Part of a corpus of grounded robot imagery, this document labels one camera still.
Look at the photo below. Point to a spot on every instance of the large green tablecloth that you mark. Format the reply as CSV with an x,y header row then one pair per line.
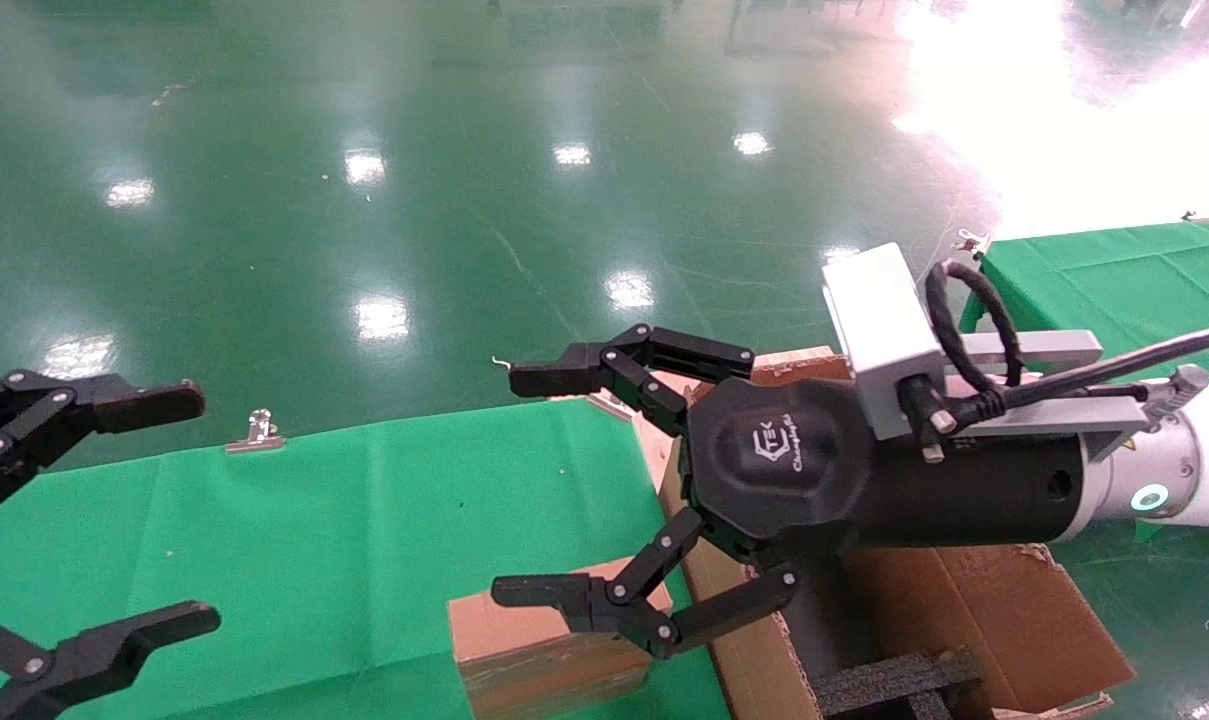
x,y
364,520

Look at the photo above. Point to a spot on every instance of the black foam insert strip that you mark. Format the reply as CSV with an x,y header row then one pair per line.
x,y
884,682

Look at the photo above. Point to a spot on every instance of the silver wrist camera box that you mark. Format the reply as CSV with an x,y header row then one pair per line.
x,y
879,330

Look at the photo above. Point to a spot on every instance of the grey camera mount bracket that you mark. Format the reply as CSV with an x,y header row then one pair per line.
x,y
1054,350

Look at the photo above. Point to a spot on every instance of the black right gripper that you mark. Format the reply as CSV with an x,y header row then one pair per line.
x,y
784,470

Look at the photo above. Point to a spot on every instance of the large open brown carton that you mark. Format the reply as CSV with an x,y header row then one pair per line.
x,y
1014,610

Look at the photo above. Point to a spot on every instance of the green cloth on side table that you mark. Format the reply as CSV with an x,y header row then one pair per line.
x,y
1114,280

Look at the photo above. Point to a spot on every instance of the small brown cardboard box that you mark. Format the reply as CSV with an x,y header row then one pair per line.
x,y
524,670

